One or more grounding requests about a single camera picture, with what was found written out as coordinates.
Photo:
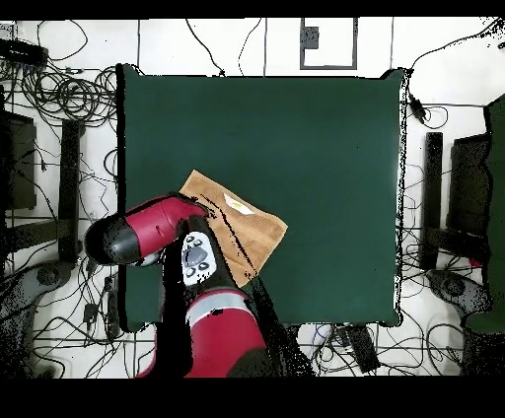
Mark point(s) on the tan terry towel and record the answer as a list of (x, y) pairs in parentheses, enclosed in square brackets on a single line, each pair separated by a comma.
[(256, 232)]

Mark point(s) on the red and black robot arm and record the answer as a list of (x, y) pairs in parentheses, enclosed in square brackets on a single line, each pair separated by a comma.
[(221, 335)]

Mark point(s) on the dark green table cloth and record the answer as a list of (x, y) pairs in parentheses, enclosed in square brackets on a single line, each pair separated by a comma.
[(315, 157)]

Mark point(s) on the black power strip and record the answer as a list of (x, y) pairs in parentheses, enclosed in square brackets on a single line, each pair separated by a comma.
[(363, 349), (23, 53)]

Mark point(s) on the black stand foot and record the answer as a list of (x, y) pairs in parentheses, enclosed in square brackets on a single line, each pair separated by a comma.
[(70, 189), (432, 189)]

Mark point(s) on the gray floor outlet box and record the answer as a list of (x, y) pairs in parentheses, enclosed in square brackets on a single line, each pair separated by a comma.
[(310, 37)]

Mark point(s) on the black power adapter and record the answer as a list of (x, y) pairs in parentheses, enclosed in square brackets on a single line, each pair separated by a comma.
[(417, 108)]

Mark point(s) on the small black adapter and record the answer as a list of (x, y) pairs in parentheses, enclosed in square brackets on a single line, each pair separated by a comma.
[(90, 313)]

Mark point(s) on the black equipment box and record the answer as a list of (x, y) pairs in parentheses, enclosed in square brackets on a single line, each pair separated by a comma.
[(19, 165), (469, 185)]

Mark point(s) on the dark wheeled base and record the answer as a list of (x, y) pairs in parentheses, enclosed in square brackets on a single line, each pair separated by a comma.
[(43, 276), (457, 290)]

